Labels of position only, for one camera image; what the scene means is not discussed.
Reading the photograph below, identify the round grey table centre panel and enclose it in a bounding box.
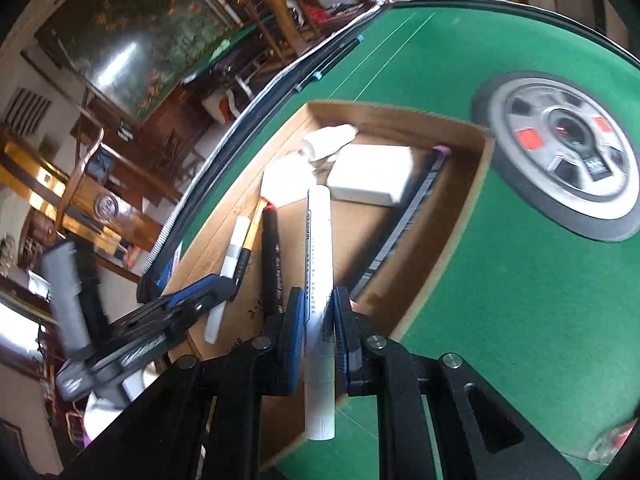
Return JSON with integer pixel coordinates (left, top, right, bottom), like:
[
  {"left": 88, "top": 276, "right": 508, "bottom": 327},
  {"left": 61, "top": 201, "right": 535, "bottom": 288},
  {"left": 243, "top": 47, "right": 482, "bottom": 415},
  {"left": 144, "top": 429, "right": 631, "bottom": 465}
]
[{"left": 472, "top": 71, "right": 640, "bottom": 242}]

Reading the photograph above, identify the white square charger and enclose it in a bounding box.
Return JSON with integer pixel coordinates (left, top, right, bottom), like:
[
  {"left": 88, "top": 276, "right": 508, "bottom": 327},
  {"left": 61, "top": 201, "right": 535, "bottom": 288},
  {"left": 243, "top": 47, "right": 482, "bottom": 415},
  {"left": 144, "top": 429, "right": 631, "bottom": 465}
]
[{"left": 260, "top": 152, "right": 313, "bottom": 208}]

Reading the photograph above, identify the white plastic bottle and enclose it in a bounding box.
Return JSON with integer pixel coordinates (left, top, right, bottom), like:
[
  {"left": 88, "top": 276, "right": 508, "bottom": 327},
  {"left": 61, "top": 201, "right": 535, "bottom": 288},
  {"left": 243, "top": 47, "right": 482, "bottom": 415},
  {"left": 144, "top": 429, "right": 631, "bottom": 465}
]
[{"left": 300, "top": 124, "right": 358, "bottom": 161}]

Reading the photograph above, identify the framed landscape painting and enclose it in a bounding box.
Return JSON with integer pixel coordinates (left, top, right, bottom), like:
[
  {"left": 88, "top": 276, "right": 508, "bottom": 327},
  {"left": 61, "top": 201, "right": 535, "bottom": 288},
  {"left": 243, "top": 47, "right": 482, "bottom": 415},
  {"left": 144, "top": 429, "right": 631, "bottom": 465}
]
[{"left": 35, "top": 0, "right": 236, "bottom": 126}]

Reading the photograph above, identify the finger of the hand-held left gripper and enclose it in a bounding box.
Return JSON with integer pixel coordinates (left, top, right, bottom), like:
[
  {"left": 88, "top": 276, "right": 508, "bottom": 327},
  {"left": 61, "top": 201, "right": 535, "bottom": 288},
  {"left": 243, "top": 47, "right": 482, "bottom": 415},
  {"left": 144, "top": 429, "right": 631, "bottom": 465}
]
[{"left": 165, "top": 275, "right": 241, "bottom": 312}]

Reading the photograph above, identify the yellow pen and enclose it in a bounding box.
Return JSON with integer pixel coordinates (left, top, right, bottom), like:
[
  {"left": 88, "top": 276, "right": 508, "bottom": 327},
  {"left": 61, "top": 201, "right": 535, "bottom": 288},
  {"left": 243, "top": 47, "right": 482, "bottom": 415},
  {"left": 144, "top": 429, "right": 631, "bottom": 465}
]
[{"left": 235, "top": 199, "right": 268, "bottom": 301}]

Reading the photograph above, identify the white marker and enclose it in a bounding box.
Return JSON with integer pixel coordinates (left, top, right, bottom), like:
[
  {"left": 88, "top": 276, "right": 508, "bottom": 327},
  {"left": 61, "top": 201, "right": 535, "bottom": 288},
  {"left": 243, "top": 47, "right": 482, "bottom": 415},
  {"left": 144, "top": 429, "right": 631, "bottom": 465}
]
[
  {"left": 205, "top": 216, "right": 251, "bottom": 345},
  {"left": 304, "top": 185, "right": 337, "bottom": 442}
]

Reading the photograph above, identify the clear small box red content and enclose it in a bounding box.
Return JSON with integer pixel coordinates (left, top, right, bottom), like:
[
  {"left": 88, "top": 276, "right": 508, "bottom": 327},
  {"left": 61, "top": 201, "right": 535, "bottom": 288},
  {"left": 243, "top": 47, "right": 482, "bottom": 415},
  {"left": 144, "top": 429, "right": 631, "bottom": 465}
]
[{"left": 587, "top": 420, "right": 636, "bottom": 463}]

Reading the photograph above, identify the brown cardboard box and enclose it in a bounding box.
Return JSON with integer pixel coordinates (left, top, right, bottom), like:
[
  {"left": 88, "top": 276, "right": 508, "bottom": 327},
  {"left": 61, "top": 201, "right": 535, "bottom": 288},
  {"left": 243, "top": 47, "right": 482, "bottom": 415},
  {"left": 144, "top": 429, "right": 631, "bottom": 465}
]
[{"left": 160, "top": 101, "right": 496, "bottom": 471}]

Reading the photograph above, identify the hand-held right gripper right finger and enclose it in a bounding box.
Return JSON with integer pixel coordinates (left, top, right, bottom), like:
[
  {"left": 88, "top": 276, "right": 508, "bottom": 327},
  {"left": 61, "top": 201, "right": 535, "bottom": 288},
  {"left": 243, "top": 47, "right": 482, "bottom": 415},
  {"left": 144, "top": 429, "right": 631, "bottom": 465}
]
[{"left": 332, "top": 286, "right": 581, "bottom": 480}]

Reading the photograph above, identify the wooden chair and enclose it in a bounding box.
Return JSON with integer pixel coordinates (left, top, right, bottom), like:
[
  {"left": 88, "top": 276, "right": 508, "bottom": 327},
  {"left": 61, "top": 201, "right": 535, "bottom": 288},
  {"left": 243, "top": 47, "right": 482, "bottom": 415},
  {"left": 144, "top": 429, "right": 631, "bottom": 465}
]
[
  {"left": 52, "top": 127, "right": 181, "bottom": 246},
  {"left": 237, "top": 0, "right": 311, "bottom": 56}
]

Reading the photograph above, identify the black marker with pink caps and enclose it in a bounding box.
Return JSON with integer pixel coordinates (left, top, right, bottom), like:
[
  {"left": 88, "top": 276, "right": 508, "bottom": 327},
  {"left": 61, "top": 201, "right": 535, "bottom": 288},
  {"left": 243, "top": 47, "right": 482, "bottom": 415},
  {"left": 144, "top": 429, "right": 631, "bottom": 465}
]
[{"left": 350, "top": 145, "right": 451, "bottom": 311}]

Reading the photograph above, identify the large white power adapter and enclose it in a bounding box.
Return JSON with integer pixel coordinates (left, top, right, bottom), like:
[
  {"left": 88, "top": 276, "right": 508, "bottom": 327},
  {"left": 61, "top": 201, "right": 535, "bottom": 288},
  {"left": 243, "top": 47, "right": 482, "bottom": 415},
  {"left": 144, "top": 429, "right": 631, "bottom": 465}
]
[{"left": 327, "top": 145, "right": 415, "bottom": 207}]

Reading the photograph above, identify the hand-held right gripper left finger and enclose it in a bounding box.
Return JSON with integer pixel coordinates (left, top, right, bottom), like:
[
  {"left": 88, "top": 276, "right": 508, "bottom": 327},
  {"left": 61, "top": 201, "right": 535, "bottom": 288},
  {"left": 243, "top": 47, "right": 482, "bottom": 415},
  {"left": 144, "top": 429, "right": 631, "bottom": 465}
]
[{"left": 65, "top": 287, "right": 307, "bottom": 480}]

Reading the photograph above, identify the black marker with red cap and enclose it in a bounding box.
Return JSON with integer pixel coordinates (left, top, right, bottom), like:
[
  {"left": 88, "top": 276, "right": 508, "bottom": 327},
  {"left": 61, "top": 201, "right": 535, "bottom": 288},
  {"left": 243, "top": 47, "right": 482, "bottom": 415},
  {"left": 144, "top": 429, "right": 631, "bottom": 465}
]
[{"left": 261, "top": 203, "right": 283, "bottom": 318}]

